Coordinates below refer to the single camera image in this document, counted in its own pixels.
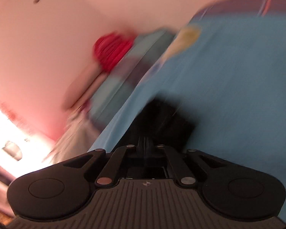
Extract black knit pants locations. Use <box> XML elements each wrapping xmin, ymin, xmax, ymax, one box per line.
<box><xmin>123</xmin><ymin>98</ymin><xmax>197</xmax><ymax>179</ymax></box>

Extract beige pillow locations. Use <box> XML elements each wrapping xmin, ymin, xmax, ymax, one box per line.
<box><xmin>43</xmin><ymin>103</ymin><xmax>101</xmax><ymax>164</ymax></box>

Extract blue floral bed sheet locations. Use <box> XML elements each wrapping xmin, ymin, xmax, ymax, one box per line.
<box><xmin>92</xmin><ymin>14</ymin><xmax>286</xmax><ymax>221</ymax></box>

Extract red folded cloth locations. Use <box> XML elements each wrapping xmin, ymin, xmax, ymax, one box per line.
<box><xmin>92</xmin><ymin>32</ymin><xmax>135</xmax><ymax>73</ymax></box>

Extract teal grey striped pillow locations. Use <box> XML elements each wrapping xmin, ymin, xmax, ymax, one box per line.
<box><xmin>89</xmin><ymin>29</ymin><xmax>175</xmax><ymax>131</ymax></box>

